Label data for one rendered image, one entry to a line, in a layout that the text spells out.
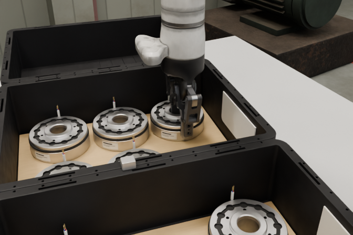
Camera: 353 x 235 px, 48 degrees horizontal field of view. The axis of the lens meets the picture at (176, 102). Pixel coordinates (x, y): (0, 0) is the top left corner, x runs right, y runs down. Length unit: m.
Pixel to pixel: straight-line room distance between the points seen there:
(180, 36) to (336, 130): 0.57
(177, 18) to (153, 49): 0.06
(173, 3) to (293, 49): 2.12
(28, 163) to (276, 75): 0.84
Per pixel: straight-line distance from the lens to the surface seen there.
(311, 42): 2.83
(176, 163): 0.53
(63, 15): 3.17
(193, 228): 0.59
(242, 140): 0.58
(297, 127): 1.06
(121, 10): 3.57
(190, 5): 0.62
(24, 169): 0.72
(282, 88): 1.23
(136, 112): 0.77
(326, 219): 0.52
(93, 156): 0.72
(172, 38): 0.64
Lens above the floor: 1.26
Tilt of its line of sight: 30 degrees down
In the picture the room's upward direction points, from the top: straight up
